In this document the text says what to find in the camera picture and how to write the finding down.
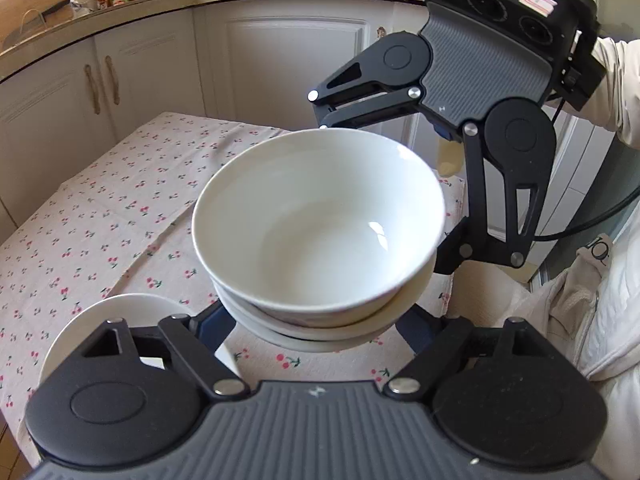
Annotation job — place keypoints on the white cabinet door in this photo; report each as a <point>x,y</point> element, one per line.
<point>45,135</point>
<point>290,65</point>
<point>155,75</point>

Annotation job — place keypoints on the black cleaver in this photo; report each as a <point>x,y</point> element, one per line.
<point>57,6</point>

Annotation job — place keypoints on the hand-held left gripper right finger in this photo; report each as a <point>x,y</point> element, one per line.
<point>417,330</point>

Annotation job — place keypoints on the grey appliance door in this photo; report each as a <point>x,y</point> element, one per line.
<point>585,180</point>

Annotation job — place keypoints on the blue white plastic bag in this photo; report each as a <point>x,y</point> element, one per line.
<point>82,9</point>

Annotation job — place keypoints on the person's right forearm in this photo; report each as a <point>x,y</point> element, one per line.
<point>620,95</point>

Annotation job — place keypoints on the pale floral white bowl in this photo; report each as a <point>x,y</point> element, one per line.
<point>310,230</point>

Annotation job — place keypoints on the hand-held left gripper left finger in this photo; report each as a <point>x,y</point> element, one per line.
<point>215,327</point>

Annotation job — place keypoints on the person's white jacket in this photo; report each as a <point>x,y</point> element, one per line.
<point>610,335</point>

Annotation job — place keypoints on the white fruit-print plate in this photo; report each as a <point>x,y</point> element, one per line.
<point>115,310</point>

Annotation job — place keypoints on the cherry print tablecloth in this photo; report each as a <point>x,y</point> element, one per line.
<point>100,220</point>

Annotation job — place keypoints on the white kitchen cabinets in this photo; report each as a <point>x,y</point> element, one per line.
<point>165,0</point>

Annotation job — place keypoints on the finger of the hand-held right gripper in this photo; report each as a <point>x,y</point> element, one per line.
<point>345,116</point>
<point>452,255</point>

